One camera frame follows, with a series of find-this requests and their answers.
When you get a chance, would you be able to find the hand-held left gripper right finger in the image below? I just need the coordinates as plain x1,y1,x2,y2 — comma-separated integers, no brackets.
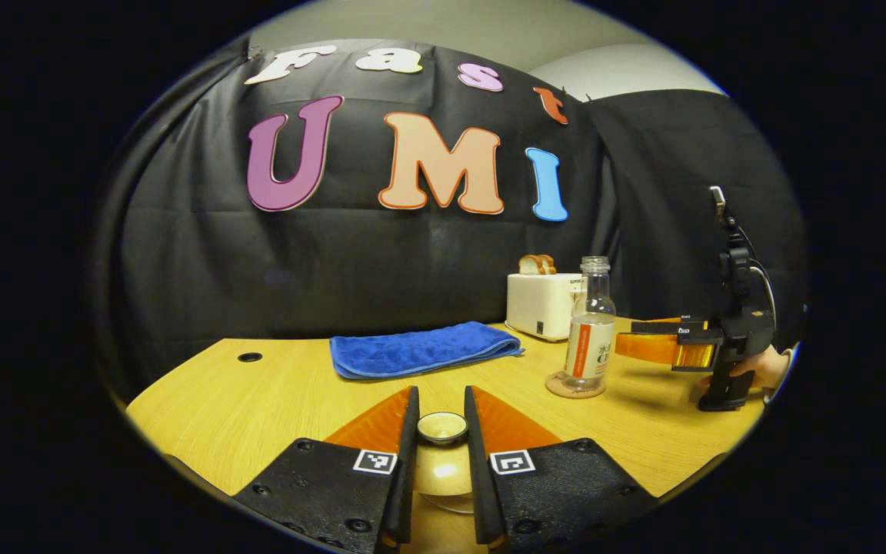
464,385,659,554

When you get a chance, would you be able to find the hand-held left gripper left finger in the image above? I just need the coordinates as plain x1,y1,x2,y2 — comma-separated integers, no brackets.
231,385,421,554

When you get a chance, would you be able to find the clear glass water bottle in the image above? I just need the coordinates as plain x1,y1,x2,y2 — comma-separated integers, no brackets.
564,256,618,390

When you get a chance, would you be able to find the round wooden coaster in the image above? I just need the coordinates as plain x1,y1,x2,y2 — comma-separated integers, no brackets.
545,370,608,400

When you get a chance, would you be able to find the white toaster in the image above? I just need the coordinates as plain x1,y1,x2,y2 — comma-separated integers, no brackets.
505,272,587,342

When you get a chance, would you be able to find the blue folded towel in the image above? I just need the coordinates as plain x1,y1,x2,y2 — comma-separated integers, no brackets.
328,321,525,382

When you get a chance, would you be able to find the black backdrop cloth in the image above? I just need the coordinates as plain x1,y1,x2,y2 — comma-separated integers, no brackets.
93,35,809,405

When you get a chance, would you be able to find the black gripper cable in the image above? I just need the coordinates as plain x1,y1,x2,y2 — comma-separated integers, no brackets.
729,219,781,320

